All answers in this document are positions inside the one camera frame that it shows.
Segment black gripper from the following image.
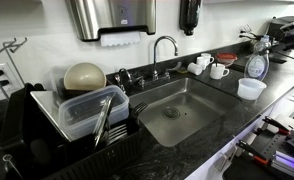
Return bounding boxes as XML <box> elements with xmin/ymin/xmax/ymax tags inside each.
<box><xmin>268</xmin><ymin>15</ymin><xmax>294</xmax><ymax>51</ymax></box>

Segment clear plastic bottle white label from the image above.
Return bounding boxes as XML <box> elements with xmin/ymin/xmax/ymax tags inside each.
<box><xmin>243</xmin><ymin>34</ymin><xmax>272</xmax><ymax>82</ymax></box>

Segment stainless steel sink basin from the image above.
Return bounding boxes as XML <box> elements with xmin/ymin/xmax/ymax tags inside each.
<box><xmin>128</xmin><ymin>76</ymin><xmax>242</xmax><ymax>148</ymax></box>

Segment round metal sink drain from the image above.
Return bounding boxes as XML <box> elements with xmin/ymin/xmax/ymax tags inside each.
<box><xmin>161</xmin><ymin>106</ymin><xmax>182</xmax><ymax>121</ymax></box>

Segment translucent plastic cup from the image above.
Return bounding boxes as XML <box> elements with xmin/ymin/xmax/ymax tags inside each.
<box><xmin>237</xmin><ymin>77</ymin><xmax>268</xmax><ymax>101</ymax></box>

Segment red lid food container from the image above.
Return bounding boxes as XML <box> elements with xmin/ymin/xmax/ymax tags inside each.
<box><xmin>215</xmin><ymin>52</ymin><xmax>239</xmax><ymax>68</ymax></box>

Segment white ceramic mug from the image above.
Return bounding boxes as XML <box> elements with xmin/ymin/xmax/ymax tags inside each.
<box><xmin>186</xmin><ymin>62</ymin><xmax>204</xmax><ymax>77</ymax></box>
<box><xmin>209</xmin><ymin>62</ymin><xmax>231</xmax><ymax>81</ymax></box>
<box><xmin>200</xmin><ymin>52</ymin><xmax>216</xmax><ymax>66</ymax></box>
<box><xmin>195</xmin><ymin>55</ymin><xmax>210</xmax><ymax>71</ymax></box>

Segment orange black bar clamp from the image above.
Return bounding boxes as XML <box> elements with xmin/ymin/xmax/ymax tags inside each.
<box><xmin>235</xmin><ymin>139</ymin><xmax>272</xmax><ymax>166</ymax></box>
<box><xmin>261</xmin><ymin>116</ymin><xmax>292</xmax><ymax>136</ymax></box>

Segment tall chrome gooseneck faucet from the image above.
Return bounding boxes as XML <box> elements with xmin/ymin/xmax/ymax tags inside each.
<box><xmin>152</xmin><ymin>35</ymin><xmax>183</xmax><ymax>82</ymax></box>

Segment metal fork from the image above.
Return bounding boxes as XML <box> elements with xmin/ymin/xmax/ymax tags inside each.
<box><xmin>108</xmin><ymin>101</ymin><xmax>149</xmax><ymax>145</ymax></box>

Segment small dark side tap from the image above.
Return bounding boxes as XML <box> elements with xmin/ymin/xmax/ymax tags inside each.
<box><xmin>113</xmin><ymin>67</ymin><xmax>147</xmax><ymax>95</ymax></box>

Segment white paper towel sheet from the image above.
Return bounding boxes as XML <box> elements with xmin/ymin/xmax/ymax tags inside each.
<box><xmin>99</xmin><ymin>31</ymin><xmax>142</xmax><ymax>48</ymax></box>

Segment steel paper towel dispenser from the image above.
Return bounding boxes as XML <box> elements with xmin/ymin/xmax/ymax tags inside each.
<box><xmin>65</xmin><ymin>0</ymin><xmax>157</xmax><ymax>43</ymax></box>

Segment metal tongs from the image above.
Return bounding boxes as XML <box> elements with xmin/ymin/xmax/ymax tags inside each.
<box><xmin>92</xmin><ymin>94</ymin><xmax>117</xmax><ymax>148</ymax></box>

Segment beige round bowl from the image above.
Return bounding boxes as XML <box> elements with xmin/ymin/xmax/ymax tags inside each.
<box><xmin>63</xmin><ymin>62</ymin><xmax>108</xmax><ymax>92</ymax></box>

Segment clear plastic storage box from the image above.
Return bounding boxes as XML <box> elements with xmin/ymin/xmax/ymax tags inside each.
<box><xmin>58</xmin><ymin>84</ymin><xmax>131</xmax><ymax>141</ymax></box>

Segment flat steel tray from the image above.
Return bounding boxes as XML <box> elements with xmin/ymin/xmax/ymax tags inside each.
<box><xmin>29</xmin><ymin>90</ymin><xmax>72</xmax><ymax>142</ymax></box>

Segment black dish rack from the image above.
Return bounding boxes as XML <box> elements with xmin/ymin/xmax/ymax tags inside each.
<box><xmin>0</xmin><ymin>82</ymin><xmax>144</xmax><ymax>180</ymax></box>

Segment black power cord with plug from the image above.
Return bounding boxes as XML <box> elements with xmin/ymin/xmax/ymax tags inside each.
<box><xmin>238</xmin><ymin>29</ymin><xmax>256</xmax><ymax>40</ymax></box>

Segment black wall soap dispenser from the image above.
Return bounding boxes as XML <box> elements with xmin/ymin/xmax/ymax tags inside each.
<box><xmin>178</xmin><ymin>0</ymin><xmax>203</xmax><ymax>37</ymax></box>

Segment metal wire hook rack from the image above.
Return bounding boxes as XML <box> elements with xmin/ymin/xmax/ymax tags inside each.
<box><xmin>0</xmin><ymin>36</ymin><xmax>29</xmax><ymax>102</ymax></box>

